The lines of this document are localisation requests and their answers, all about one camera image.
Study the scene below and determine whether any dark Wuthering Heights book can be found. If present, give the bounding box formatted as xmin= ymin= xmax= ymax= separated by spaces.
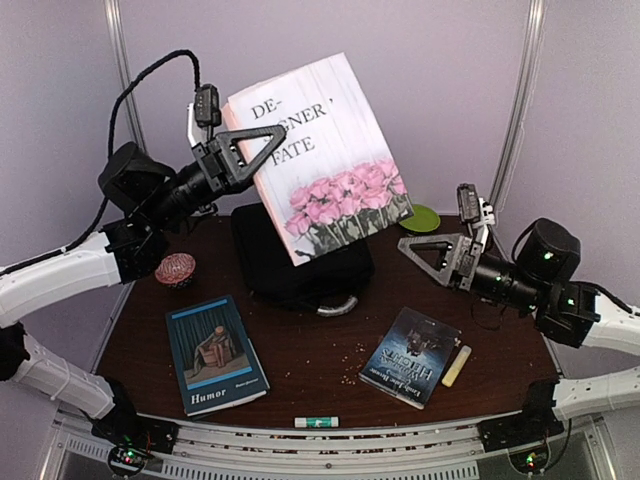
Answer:
xmin=358 ymin=307 xmax=461 ymax=410

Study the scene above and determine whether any yellow highlighter marker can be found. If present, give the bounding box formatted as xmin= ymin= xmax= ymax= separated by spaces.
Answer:
xmin=441 ymin=345 xmax=472 ymax=387

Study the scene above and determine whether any green white glue stick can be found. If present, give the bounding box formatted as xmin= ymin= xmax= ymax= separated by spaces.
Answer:
xmin=294 ymin=416 xmax=340 ymax=429

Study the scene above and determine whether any blue Humor book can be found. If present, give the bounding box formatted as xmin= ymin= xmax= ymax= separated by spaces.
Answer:
xmin=166 ymin=295 xmax=270 ymax=418

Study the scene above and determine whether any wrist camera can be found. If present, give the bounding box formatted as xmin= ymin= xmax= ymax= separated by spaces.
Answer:
xmin=456 ymin=183 xmax=496 ymax=248
xmin=187 ymin=84 xmax=222 ymax=147

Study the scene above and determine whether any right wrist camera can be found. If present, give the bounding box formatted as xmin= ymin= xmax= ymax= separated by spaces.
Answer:
xmin=456 ymin=183 xmax=496 ymax=248

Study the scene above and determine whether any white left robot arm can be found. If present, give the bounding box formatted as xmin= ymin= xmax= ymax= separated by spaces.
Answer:
xmin=1 ymin=126 xmax=286 ymax=444

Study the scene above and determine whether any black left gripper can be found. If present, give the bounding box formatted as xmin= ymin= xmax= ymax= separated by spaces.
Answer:
xmin=144 ymin=123 xmax=290 ymax=230

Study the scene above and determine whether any right aluminium frame post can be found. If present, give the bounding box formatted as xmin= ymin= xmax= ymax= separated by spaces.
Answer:
xmin=490 ymin=0 xmax=547 ymax=215

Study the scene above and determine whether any green plate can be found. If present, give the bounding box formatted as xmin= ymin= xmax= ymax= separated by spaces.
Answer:
xmin=399 ymin=204 xmax=441 ymax=234

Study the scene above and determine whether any black student backpack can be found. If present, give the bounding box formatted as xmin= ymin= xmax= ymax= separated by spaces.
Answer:
xmin=230 ymin=203 xmax=375 ymax=317

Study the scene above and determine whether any pink roses Designer Fate book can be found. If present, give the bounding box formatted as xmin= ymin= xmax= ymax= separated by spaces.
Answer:
xmin=222 ymin=53 xmax=414 ymax=266

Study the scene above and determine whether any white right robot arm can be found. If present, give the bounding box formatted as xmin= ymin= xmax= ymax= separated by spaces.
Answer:
xmin=398 ymin=218 xmax=639 ymax=442

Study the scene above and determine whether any aluminium frame post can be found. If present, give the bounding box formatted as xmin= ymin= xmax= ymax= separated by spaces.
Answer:
xmin=490 ymin=0 xmax=547 ymax=215
xmin=103 ymin=0 xmax=147 ymax=151

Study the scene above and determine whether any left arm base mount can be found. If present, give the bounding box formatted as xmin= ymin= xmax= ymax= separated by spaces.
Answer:
xmin=90 ymin=416 xmax=179 ymax=454

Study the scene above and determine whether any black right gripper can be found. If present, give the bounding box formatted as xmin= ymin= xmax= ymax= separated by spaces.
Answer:
xmin=397 ymin=232 xmax=546 ymax=315

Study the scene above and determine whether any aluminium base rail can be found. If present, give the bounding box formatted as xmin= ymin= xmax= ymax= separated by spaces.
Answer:
xmin=36 ymin=406 xmax=620 ymax=479

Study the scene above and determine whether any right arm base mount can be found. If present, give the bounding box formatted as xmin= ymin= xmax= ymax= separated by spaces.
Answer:
xmin=477 ymin=411 xmax=564 ymax=453

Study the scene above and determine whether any left aluminium frame post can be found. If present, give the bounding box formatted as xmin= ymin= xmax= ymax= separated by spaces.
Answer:
xmin=103 ymin=0 xmax=147 ymax=151

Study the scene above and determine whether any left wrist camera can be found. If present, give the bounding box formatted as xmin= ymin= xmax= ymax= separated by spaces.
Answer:
xmin=187 ymin=84 xmax=222 ymax=147

